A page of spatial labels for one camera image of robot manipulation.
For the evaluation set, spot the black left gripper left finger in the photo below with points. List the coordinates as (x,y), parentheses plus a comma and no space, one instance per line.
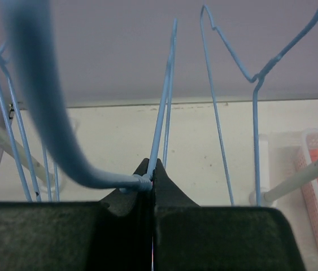
(113,233)

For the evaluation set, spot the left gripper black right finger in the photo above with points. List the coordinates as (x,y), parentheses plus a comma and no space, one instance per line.
(190,237)

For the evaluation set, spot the blue hanger with shirt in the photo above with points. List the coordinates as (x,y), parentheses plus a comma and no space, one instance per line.
(28,27)

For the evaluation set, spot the blue hanger middle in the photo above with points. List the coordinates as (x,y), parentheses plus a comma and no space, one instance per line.
(259,79)

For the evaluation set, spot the blue hanger far left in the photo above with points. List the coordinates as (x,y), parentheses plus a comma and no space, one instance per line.
(21,154)

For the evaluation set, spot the white metal clothes rack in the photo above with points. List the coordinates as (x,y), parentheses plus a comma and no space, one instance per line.
(304,176)

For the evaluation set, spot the white plastic laundry basket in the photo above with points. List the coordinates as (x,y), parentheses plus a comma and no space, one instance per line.
(317,192)

